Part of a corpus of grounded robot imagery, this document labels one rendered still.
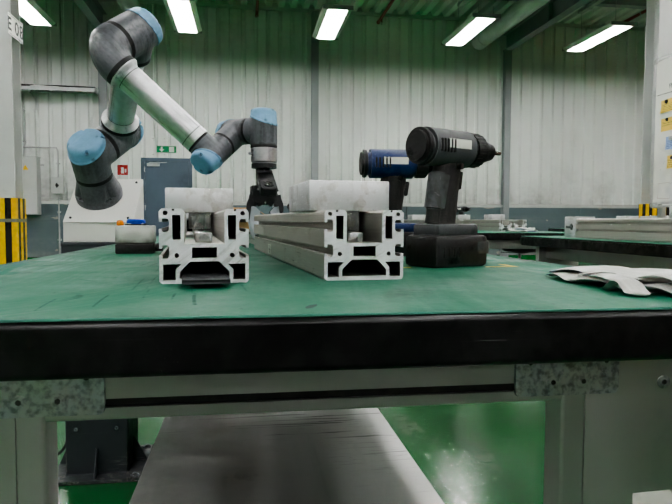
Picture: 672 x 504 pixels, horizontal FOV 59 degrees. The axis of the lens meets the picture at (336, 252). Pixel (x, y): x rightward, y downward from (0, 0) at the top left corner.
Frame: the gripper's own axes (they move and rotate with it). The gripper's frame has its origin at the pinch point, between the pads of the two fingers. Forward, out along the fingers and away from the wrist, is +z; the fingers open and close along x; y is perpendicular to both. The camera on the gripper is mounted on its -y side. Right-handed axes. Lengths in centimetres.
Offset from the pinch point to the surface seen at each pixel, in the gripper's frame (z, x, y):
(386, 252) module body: 0, -3, -98
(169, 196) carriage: -8, 24, -66
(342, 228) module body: -3, 3, -98
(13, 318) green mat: 3, 33, -120
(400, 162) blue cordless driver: -16, -21, -53
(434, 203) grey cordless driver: -7, -17, -80
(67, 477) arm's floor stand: 80, 60, 39
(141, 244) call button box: 1.2, 30.6, -34.1
